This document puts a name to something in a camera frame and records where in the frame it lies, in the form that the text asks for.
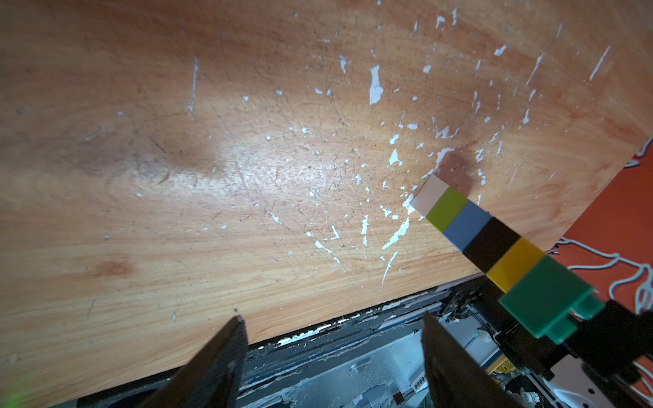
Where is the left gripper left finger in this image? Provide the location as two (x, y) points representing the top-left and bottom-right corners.
(140, 316), (248, 407)

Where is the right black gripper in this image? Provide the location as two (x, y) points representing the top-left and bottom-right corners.
(566, 300), (652, 383)

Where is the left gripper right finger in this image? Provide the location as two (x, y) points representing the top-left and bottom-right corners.
(422, 313), (520, 408)

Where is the dark green lego brick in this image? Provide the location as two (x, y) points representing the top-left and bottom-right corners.
(499, 256), (605, 344)

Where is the yellow lego brick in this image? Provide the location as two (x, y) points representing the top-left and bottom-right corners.
(486, 237), (545, 292)

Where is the black lego brick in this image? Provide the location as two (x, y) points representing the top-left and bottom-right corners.
(463, 218), (520, 273)

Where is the blue lego brick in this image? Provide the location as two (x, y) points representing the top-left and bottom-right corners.
(444, 202), (491, 252)

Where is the lime lego brick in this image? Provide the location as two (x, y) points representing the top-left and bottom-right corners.
(426, 187), (469, 233)

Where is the white lego brick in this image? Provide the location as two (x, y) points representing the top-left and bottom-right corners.
(411, 175), (449, 218)

